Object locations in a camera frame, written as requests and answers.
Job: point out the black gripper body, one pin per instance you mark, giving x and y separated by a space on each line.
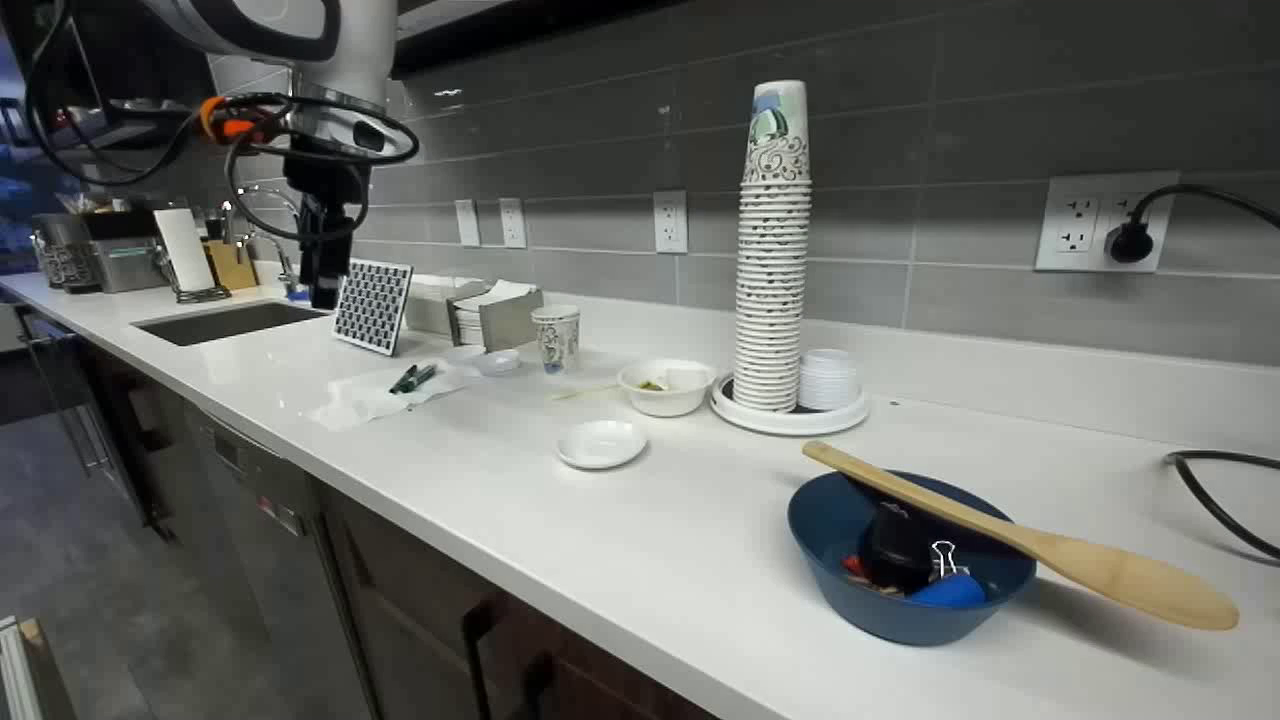
325 185

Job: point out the green marker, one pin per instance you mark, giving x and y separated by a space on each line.
403 378

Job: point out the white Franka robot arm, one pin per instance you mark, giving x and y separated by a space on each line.
360 55

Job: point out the black marker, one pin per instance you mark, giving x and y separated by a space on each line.
423 378

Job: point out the white bowl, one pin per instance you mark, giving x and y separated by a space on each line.
667 385

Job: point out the blue bowl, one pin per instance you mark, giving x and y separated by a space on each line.
905 612

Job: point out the checkered calibration board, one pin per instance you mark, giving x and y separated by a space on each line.
373 306

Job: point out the brown wooden board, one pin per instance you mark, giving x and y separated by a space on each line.
228 267

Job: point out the countertop sink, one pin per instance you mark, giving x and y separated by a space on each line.
227 321

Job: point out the clear plastic bag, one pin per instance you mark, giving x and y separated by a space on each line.
367 398

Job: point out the grey napkin dispenser box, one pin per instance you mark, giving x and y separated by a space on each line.
464 306

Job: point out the white standing card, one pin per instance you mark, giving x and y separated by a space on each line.
187 249

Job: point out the clear plastic lid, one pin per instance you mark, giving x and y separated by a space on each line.
500 361

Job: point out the small paper cup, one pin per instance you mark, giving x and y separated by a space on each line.
554 338

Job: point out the silver countertop appliance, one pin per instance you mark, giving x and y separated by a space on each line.
95 249

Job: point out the small white dish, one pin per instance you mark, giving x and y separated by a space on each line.
601 442

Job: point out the dark wood cabinet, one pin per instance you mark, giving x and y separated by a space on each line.
424 624

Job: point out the tall paper cup stack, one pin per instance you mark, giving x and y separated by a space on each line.
773 255

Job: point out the white round plate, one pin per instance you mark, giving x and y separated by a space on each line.
785 420

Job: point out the white plastic cup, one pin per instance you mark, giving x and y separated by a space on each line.
830 383

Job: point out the black round object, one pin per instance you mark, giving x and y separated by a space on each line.
893 541

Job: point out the black binder clip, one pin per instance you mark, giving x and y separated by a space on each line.
951 553

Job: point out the blue small object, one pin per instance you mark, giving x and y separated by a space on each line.
955 592

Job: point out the wooden spoon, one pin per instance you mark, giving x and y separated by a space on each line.
1064 556

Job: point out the black power plug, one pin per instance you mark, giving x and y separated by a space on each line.
1128 242

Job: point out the white double wall outlet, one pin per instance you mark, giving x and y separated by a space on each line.
1086 227

